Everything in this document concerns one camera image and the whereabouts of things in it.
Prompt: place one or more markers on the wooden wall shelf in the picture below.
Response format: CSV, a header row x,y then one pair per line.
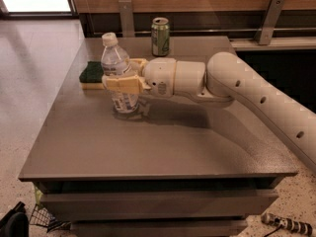
x,y
275,44

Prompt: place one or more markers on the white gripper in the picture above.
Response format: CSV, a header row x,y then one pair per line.
x,y
160,75

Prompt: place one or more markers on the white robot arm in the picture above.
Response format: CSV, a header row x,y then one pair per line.
x,y
225,77

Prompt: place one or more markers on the clear plastic water bottle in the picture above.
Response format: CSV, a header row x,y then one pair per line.
x,y
115,61

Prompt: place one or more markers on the black bag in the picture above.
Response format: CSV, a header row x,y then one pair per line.
x,y
15,222

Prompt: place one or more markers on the green soda can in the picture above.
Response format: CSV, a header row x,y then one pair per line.
x,y
160,34

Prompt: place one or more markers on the green and yellow sponge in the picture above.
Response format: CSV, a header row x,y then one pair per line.
x,y
91,77

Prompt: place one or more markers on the black wire basket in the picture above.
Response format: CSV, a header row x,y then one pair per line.
x,y
41,217

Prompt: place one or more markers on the black and white striped tool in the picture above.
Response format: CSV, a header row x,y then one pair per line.
x,y
288,224

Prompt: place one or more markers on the right metal wall bracket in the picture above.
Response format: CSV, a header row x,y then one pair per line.
x,y
265,32

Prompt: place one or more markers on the grey table with drawers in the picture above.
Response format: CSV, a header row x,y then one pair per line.
x,y
174,169

